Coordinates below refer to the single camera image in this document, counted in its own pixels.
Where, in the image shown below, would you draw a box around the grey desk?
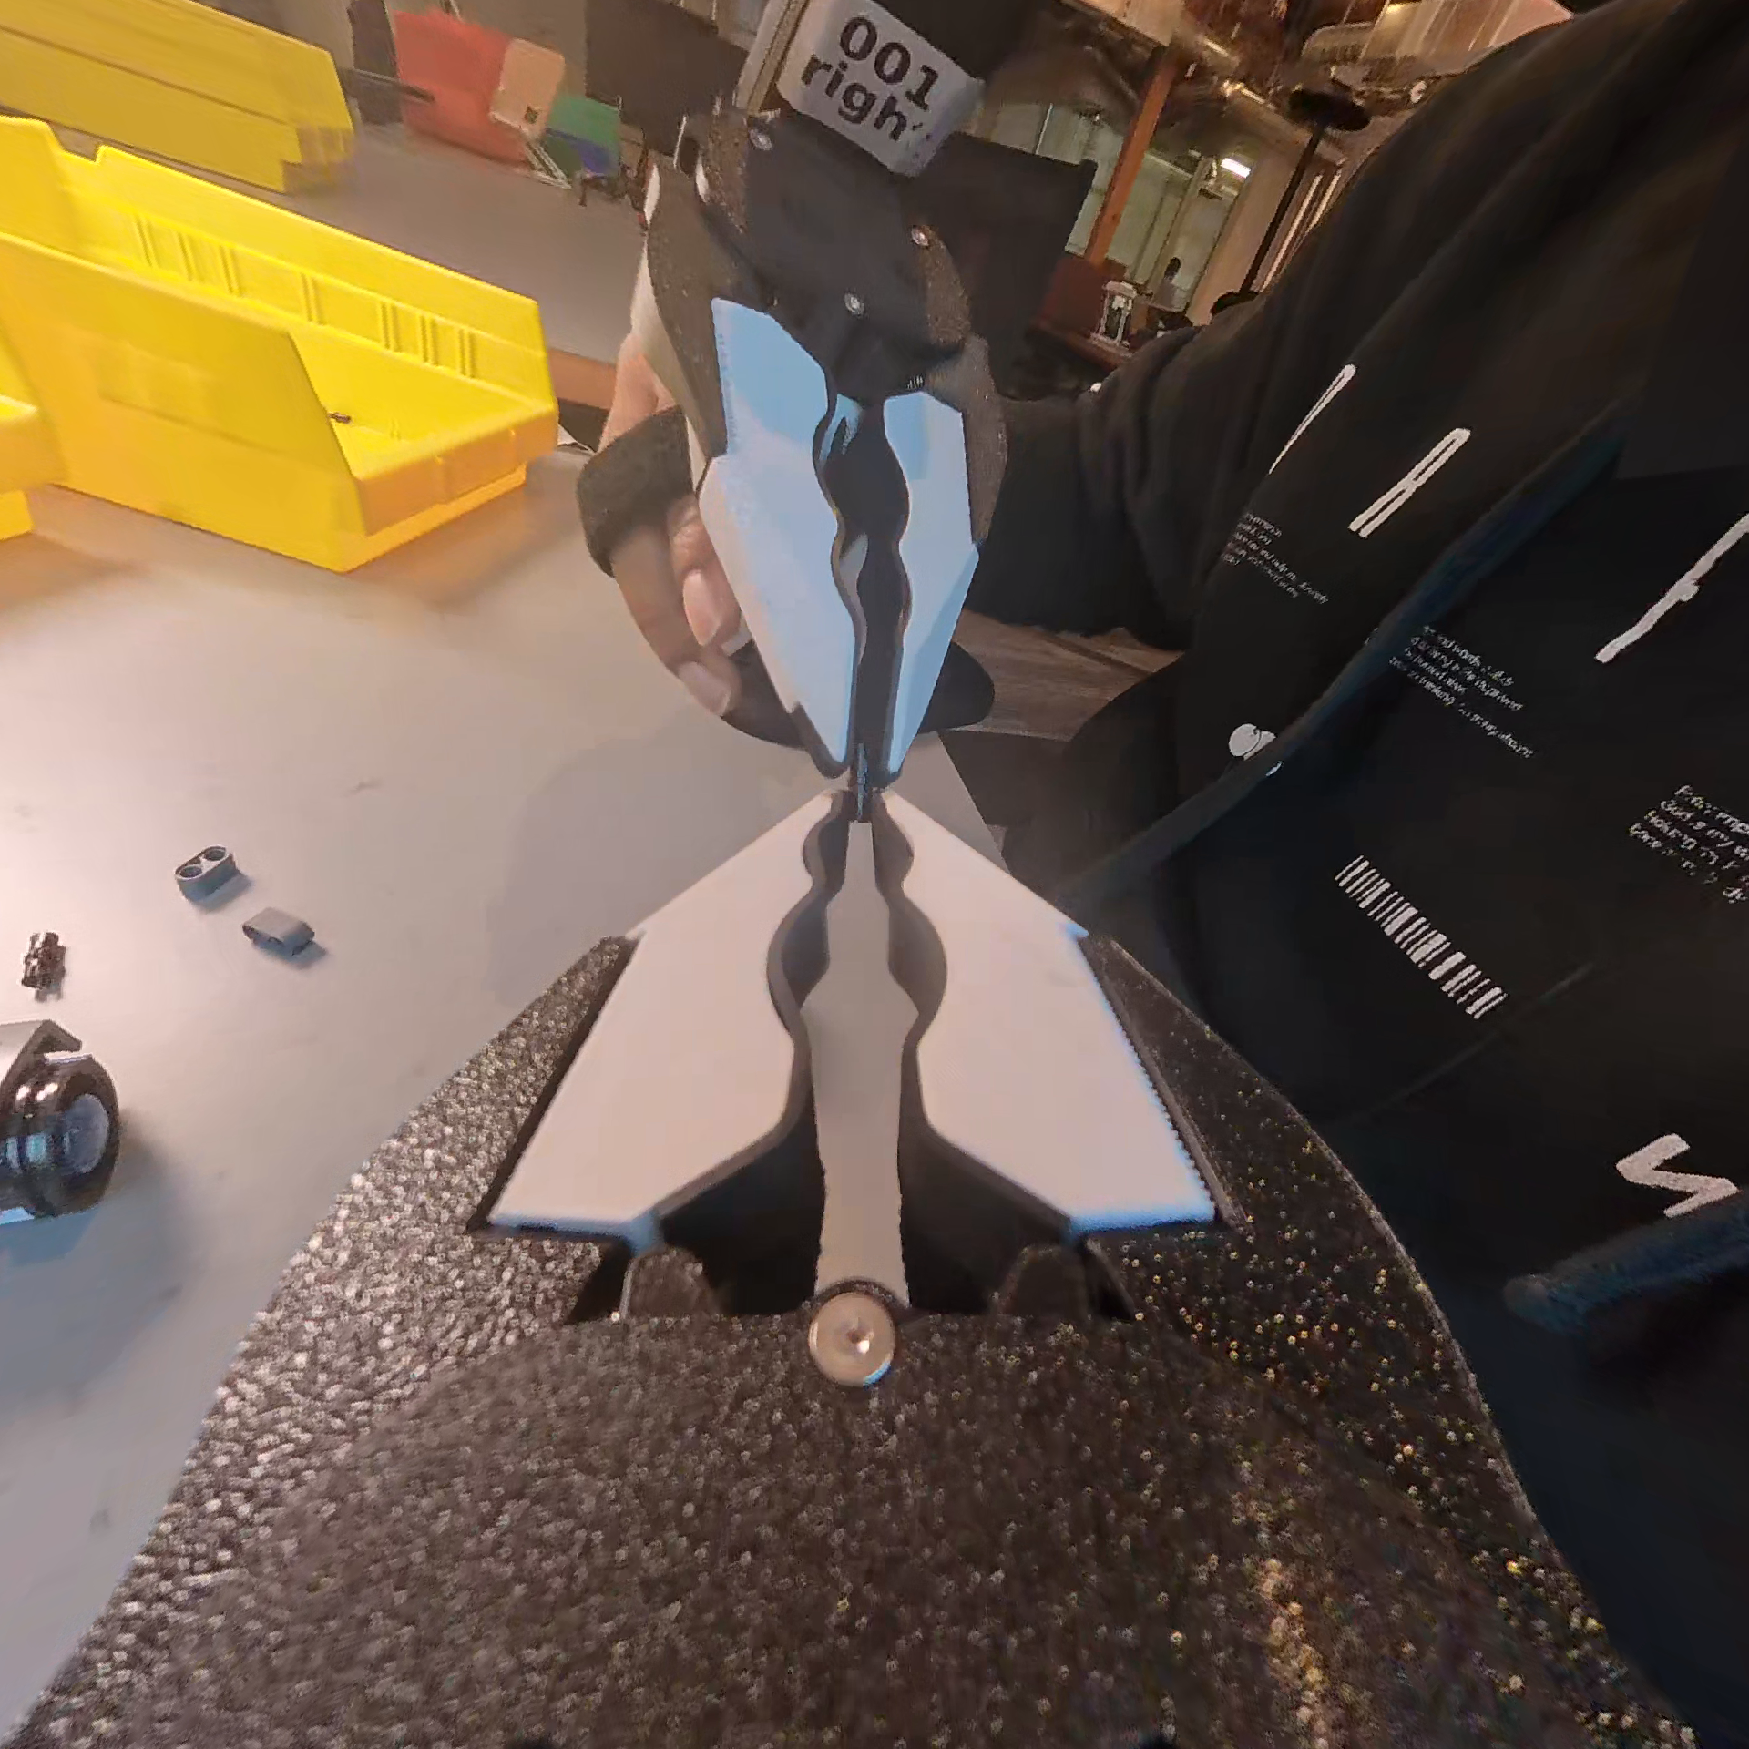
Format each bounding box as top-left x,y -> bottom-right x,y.
0,459 -> 1021,1696

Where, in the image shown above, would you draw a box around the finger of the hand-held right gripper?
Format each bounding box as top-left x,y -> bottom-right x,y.
858,394 -> 979,792
698,298 -> 869,788

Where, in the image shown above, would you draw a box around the person's right hand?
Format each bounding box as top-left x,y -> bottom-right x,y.
602,335 -> 754,719

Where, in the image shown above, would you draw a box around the red crate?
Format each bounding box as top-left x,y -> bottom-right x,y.
393,7 -> 514,131

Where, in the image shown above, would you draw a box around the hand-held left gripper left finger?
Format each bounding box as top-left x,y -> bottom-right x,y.
486,793 -> 857,1239

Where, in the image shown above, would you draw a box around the grey black wheel assembly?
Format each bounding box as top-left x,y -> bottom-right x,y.
0,1019 -> 126,1225

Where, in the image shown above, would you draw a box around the person's black printed sweatshirt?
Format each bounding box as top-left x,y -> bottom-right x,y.
1012,0 -> 1749,1749

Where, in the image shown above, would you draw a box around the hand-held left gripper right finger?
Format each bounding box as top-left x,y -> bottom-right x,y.
874,789 -> 1218,1239

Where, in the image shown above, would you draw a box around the stacked yellow bins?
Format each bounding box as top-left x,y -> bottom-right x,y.
0,0 -> 358,193

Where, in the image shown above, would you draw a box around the yellow plastic bin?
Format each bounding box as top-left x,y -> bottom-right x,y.
0,117 -> 561,573

